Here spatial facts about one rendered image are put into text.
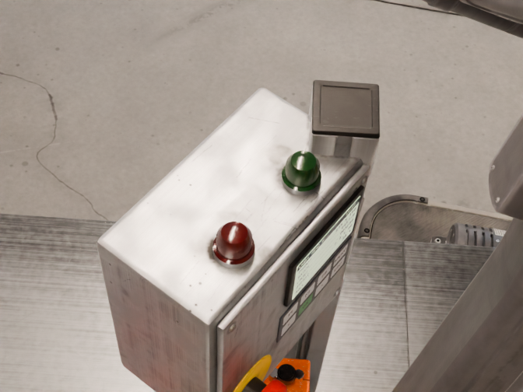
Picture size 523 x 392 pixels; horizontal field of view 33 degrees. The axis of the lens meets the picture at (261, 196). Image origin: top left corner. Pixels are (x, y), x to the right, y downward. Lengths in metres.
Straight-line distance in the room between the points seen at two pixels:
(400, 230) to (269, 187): 1.49
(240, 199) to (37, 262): 0.77
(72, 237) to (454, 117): 1.53
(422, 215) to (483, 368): 1.59
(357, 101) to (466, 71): 2.15
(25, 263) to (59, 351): 0.15
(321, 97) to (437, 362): 0.19
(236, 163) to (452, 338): 0.18
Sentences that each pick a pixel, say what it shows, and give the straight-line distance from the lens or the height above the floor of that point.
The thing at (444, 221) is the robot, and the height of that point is 0.24.
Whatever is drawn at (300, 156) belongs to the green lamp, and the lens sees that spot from 0.56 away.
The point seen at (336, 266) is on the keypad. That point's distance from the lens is 0.68.
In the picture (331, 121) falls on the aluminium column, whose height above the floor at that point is 1.50.
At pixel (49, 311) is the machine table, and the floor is 0.83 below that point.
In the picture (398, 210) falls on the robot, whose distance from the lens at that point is 2.09.
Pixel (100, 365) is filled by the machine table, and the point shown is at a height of 0.83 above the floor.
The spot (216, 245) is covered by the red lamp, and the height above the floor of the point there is 1.49.
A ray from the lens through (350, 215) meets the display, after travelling 0.61.
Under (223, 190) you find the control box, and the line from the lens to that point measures 0.57.
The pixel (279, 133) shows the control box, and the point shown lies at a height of 1.48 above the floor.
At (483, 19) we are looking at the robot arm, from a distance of 0.80.
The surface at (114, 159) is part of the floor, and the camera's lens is 2.44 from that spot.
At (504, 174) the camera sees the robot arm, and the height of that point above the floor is 1.60.
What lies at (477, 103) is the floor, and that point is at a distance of 2.67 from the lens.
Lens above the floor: 1.94
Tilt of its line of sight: 56 degrees down
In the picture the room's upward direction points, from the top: 5 degrees clockwise
